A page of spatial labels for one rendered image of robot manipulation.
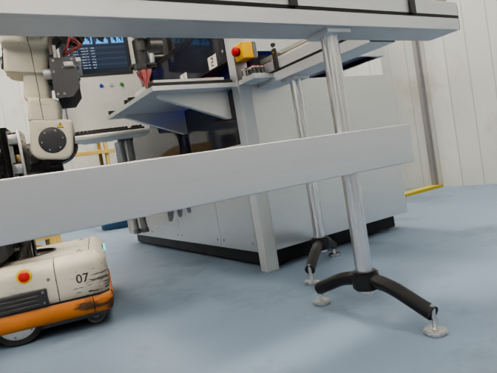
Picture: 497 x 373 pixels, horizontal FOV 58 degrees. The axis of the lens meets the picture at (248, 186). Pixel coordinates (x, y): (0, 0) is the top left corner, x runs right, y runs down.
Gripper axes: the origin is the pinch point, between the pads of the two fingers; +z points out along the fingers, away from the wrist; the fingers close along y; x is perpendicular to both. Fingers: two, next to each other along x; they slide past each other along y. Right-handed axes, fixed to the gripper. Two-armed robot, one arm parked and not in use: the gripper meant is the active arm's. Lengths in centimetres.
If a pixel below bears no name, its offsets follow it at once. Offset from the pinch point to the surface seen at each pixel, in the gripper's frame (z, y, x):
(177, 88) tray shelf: 3.9, 9.2, -10.9
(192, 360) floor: 90, -28, -70
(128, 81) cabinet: -23, 22, 86
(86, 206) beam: 43, -53, -93
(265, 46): -13, 56, -12
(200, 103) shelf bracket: 9.4, 22.6, -2.4
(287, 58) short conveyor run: 0, 49, -36
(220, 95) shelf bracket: 6.5, 34.0, -2.3
